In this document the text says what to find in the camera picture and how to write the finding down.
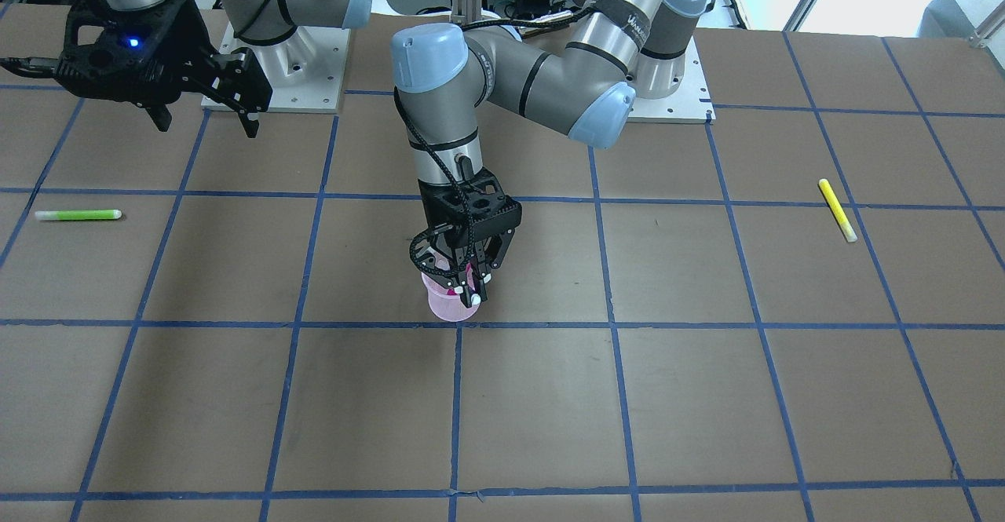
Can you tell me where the purple highlighter pen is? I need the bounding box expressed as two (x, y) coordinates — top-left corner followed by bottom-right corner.
(466, 265), (484, 308)

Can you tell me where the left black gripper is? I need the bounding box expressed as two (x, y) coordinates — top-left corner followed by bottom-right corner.
(408, 169), (523, 308)

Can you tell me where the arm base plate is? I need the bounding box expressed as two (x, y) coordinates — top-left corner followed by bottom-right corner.
(221, 24), (354, 115)
(628, 38), (717, 124)

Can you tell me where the yellow highlighter pen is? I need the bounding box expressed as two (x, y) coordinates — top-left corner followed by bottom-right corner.
(817, 178), (858, 243)

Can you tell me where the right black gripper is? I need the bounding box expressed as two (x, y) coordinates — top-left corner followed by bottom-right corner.
(53, 0), (273, 138)

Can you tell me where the green highlighter pen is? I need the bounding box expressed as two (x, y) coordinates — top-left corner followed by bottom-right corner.
(33, 210), (123, 221)

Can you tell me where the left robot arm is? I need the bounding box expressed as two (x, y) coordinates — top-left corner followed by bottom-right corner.
(390, 0), (711, 322)

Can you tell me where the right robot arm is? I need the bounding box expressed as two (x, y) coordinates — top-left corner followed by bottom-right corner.
(27, 0), (373, 138)

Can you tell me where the pink mesh cup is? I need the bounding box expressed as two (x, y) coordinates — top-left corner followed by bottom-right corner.
(420, 274), (481, 323)

